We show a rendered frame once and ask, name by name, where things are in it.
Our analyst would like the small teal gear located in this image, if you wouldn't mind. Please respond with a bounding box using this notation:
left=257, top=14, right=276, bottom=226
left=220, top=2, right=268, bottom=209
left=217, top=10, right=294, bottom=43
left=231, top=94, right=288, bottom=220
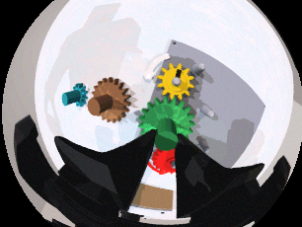
left=62, top=83, right=88, bottom=107

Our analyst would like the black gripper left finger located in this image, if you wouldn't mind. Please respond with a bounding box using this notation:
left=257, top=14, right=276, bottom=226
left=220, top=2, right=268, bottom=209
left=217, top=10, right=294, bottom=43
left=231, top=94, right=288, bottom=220
left=54, top=129, right=158, bottom=213

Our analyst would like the green gear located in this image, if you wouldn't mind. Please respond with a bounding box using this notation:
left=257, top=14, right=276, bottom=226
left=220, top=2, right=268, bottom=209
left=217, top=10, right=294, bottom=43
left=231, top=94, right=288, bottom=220
left=138, top=97, right=194, bottom=150

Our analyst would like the brown gear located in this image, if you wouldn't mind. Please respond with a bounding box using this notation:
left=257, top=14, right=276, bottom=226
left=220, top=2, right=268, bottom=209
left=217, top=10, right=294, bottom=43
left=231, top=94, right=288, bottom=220
left=87, top=77, right=131, bottom=124

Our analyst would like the yellow gear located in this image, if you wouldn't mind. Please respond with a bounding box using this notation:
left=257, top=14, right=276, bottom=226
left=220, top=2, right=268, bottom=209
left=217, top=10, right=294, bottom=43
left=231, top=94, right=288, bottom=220
left=156, top=63, right=194, bottom=101

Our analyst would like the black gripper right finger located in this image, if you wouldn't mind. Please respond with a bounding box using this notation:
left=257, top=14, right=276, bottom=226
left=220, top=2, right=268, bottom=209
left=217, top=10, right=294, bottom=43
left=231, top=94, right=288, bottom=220
left=175, top=133, right=265, bottom=218

